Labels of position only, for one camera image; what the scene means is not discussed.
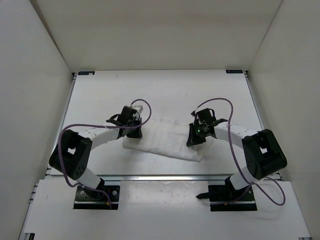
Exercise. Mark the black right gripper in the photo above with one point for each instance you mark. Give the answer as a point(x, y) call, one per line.
point(193, 140)

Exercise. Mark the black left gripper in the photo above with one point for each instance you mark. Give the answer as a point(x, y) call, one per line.
point(137, 134)

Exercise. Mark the white pleated skirt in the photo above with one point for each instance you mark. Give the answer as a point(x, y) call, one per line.
point(167, 137)

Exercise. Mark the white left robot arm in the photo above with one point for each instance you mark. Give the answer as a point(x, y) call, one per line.
point(74, 148)

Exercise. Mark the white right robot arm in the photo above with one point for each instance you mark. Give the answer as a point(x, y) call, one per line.
point(262, 152)

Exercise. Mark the right corner label sticker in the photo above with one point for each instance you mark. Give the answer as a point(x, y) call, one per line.
point(233, 71)

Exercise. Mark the corner label sticker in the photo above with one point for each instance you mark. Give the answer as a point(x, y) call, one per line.
point(233, 71)
point(86, 73)

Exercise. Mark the left corner label sticker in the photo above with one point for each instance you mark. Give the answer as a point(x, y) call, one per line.
point(86, 73)

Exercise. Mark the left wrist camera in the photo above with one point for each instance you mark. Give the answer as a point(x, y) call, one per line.
point(137, 109)

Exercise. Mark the aluminium front rail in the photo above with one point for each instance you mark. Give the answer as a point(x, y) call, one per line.
point(171, 177)

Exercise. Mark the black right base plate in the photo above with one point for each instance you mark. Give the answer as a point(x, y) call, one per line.
point(223, 200)

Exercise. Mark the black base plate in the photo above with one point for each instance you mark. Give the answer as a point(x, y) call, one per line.
point(83, 201)
point(223, 200)

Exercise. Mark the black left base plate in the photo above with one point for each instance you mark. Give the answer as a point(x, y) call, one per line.
point(83, 201)

